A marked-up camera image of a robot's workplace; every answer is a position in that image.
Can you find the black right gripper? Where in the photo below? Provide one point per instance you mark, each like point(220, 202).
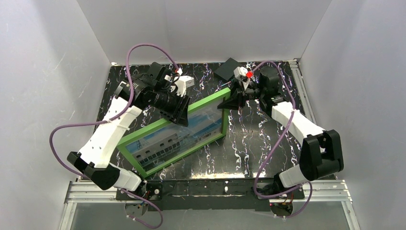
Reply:
point(240, 94)

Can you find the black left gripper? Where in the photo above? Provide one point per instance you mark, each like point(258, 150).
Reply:
point(177, 103)

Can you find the green picture frame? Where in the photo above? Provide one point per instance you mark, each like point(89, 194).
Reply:
point(224, 93)

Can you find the building photo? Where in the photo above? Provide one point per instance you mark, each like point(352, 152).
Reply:
point(172, 140)

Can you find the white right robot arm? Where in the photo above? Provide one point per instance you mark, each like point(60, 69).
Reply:
point(321, 151)

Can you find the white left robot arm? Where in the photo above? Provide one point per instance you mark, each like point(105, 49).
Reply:
point(160, 88)

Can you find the black square box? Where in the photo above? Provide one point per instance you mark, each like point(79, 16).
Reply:
point(225, 72)

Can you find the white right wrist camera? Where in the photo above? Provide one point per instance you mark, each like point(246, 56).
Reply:
point(243, 76)

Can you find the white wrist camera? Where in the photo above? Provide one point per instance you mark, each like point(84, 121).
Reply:
point(183, 84)
point(243, 76)

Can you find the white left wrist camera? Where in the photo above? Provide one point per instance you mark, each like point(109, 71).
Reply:
point(183, 84)

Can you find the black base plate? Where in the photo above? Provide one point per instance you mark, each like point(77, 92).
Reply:
point(199, 194)

